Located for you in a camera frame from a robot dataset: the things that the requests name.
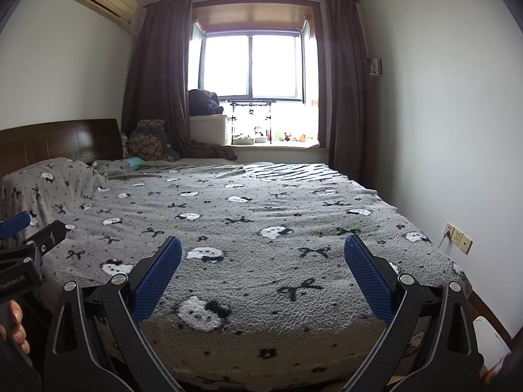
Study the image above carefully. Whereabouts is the row of small windowsill toys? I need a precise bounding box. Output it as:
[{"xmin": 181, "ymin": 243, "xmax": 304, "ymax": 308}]
[{"xmin": 234, "ymin": 125, "xmax": 313, "ymax": 145}]

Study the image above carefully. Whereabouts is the person's left hand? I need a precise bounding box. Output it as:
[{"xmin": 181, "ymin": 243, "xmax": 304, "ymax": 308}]
[{"xmin": 0, "ymin": 299, "xmax": 32, "ymax": 355}]

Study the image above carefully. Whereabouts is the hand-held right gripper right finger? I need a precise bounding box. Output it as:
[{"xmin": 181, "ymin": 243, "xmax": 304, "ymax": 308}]
[{"xmin": 344, "ymin": 234, "xmax": 485, "ymax": 392}]

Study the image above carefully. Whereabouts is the tan window blind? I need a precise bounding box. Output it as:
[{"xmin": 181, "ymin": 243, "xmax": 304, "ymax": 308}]
[{"xmin": 192, "ymin": 2, "xmax": 318, "ymax": 36}]

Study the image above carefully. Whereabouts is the white and yellow waste bin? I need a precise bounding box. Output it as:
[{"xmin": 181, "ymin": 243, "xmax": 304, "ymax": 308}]
[{"xmin": 473, "ymin": 317, "xmax": 514, "ymax": 377}]

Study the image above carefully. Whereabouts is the grey printed pillow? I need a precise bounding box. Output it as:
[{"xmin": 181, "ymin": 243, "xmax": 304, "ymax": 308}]
[{"xmin": 0, "ymin": 157, "xmax": 109, "ymax": 230}]

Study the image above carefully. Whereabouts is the dark grey cushion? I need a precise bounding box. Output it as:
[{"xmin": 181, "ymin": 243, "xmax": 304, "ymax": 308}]
[{"xmin": 131, "ymin": 125, "xmax": 181, "ymax": 162}]

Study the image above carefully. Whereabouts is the grey printed blanket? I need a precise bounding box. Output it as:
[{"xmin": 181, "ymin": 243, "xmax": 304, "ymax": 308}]
[{"xmin": 0, "ymin": 162, "xmax": 473, "ymax": 381}]

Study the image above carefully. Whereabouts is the dark wooden headboard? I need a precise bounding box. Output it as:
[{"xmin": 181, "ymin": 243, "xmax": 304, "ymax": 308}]
[{"xmin": 0, "ymin": 119, "xmax": 124, "ymax": 169}]

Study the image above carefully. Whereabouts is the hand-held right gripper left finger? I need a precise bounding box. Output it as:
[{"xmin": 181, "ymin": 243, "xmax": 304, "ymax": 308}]
[{"xmin": 43, "ymin": 236, "xmax": 184, "ymax": 392}]

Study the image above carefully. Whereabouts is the dark crumpled cloth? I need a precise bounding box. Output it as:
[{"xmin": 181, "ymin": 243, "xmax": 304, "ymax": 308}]
[{"xmin": 185, "ymin": 138, "xmax": 238, "ymax": 161}]

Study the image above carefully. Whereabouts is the window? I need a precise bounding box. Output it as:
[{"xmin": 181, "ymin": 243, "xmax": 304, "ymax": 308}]
[{"xmin": 188, "ymin": 2, "xmax": 328, "ymax": 148}]

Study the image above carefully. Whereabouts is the white storage box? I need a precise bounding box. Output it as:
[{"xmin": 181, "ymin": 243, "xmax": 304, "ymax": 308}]
[{"xmin": 189, "ymin": 114, "xmax": 232, "ymax": 147}]

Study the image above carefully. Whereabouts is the brown curtain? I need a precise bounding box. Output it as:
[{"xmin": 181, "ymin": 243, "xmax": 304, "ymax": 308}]
[
  {"xmin": 324, "ymin": 0, "xmax": 373, "ymax": 183},
  {"xmin": 121, "ymin": 0, "xmax": 195, "ymax": 161}
]

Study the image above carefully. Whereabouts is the brown patterned cushion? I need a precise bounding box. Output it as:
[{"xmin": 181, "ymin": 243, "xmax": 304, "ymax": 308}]
[{"xmin": 125, "ymin": 119, "xmax": 167, "ymax": 158}]

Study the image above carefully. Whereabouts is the dark clothes pile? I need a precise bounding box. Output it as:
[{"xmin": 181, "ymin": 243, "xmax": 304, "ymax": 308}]
[{"xmin": 188, "ymin": 89, "xmax": 225, "ymax": 117}]

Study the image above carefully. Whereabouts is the black drying rack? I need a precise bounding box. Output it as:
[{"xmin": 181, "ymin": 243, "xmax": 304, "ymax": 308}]
[{"xmin": 228, "ymin": 99, "xmax": 277, "ymax": 146}]

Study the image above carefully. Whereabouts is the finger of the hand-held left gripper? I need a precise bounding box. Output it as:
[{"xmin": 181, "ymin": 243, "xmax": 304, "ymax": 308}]
[
  {"xmin": 20, "ymin": 220, "xmax": 67, "ymax": 256},
  {"xmin": 0, "ymin": 211, "xmax": 32, "ymax": 241}
]

